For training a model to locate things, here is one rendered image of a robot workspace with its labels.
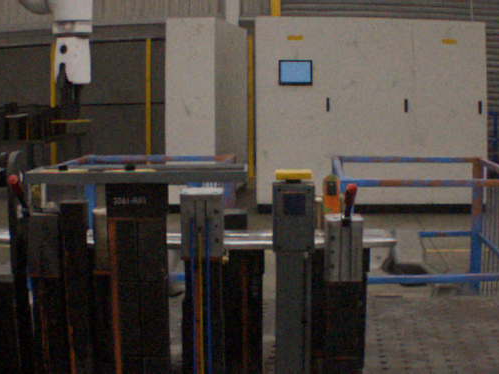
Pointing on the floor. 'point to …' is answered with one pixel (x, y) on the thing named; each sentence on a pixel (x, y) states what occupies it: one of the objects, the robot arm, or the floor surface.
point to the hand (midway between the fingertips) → (70, 109)
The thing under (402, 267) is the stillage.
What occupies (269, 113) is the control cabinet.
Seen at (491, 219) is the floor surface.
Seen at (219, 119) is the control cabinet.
